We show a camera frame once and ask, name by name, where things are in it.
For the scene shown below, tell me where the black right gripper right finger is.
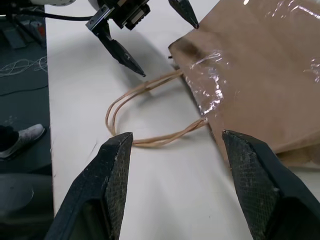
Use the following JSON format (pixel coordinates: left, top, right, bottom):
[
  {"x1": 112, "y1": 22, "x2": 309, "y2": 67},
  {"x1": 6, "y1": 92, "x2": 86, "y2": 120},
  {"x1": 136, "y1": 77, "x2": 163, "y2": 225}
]
[{"x1": 221, "y1": 129, "x2": 320, "y2": 240}]

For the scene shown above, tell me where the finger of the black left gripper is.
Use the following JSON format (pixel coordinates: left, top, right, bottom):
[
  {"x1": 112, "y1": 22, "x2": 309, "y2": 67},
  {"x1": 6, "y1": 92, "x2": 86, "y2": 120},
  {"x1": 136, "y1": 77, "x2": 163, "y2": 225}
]
[
  {"x1": 95, "y1": 21, "x2": 147, "y2": 78},
  {"x1": 168, "y1": 0, "x2": 200, "y2": 30}
]

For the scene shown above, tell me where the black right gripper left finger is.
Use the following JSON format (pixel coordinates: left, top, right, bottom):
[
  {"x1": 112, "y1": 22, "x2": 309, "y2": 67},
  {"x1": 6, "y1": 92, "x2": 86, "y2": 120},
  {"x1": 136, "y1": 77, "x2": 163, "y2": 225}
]
[{"x1": 44, "y1": 131, "x2": 134, "y2": 240}]

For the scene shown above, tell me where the dark grey rounded shape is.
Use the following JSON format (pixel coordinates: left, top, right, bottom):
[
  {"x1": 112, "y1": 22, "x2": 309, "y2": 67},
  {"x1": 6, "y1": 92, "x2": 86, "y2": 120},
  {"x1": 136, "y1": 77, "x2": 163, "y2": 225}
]
[{"x1": 0, "y1": 172, "x2": 55, "y2": 240}]

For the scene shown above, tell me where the grey knit sneaker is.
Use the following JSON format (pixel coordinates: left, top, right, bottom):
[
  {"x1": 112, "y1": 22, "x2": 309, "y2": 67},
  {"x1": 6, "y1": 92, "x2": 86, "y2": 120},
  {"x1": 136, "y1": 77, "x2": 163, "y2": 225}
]
[{"x1": 0, "y1": 123, "x2": 47, "y2": 161}]

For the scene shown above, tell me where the black tripod stand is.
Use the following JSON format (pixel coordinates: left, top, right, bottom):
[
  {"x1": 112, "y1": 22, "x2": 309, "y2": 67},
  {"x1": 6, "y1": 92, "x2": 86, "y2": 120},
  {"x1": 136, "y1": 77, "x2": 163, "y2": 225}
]
[{"x1": 0, "y1": 4, "x2": 47, "y2": 50}]

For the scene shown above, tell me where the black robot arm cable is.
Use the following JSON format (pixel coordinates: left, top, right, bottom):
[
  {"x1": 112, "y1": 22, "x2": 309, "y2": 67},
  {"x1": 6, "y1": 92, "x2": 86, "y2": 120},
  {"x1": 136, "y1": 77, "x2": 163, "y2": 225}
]
[{"x1": 42, "y1": 11, "x2": 95, "y2": 21}]

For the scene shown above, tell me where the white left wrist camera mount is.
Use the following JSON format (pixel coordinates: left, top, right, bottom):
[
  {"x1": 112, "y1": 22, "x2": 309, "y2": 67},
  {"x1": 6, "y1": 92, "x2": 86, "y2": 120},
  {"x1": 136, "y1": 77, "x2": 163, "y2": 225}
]
[{"x1": 31, "y1": 0, "x2": 76, "y2": 7}]

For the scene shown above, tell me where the white tangled string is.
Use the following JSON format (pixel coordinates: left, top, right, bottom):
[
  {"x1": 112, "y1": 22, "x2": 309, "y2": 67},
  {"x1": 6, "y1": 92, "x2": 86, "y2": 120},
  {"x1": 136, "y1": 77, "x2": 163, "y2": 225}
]
[{"x1": 0, "y1": 55, "x2": 48, "y2": 78}]

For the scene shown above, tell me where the brown paper bag with handles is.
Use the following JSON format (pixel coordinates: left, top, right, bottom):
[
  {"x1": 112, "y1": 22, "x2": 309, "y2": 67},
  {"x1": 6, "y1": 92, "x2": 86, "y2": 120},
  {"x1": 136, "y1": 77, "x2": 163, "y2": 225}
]
[{"x1": 105, "y1": 0, "x2": 320, "y2": 171}]

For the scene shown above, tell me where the thin black floor cable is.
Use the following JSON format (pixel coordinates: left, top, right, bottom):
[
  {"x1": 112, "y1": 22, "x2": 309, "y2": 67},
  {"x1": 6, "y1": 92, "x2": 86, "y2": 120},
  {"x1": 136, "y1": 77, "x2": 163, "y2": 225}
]
[{"x1": 0, "y1": 83, "x2": 49, "y2": 97}]

